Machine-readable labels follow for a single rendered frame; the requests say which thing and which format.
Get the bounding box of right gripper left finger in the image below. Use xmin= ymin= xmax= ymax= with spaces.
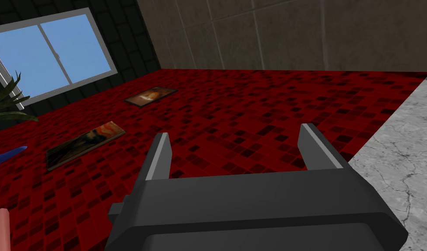
xmin=145 ymin=132 xmax=173 ymax=181

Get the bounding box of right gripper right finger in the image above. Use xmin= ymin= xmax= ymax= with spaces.
xmin=297 ymin=122 xmax=345 ymax=171

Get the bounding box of dark orange framed picture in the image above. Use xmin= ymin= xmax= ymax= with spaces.
xmin=46 ymin=121 xmax=127 ymax=172

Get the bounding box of grey framed window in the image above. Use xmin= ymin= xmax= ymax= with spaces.
xmin=0 ymin=7 xmax=118 ymax=111

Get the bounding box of blue pointed object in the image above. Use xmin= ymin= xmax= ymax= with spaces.
xmin=0 ymin=146 xmax=28 ymax=168

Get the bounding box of green leafy plant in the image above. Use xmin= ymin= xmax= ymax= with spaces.
xmin=0 ymin=71 xmax=39 ymax=122

